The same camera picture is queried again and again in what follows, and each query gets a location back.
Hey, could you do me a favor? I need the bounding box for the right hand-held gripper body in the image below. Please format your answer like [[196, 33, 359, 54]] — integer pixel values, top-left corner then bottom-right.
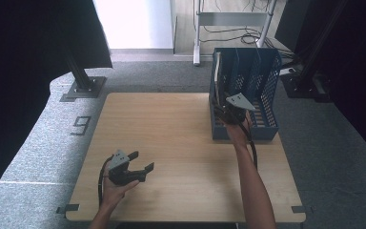
[[214, 92, 257, 126]]

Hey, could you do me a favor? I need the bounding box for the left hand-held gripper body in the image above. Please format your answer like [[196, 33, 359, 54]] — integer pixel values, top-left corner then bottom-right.
[[107, 149, 142, 187]]

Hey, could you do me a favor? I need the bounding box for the person's left hand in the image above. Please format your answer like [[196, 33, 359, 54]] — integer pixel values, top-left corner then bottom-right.
[[100, 164, 141, 212]]

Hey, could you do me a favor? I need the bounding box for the person's right hand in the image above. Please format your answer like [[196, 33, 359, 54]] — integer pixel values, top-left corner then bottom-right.
[[224, 111, 254, 150]]

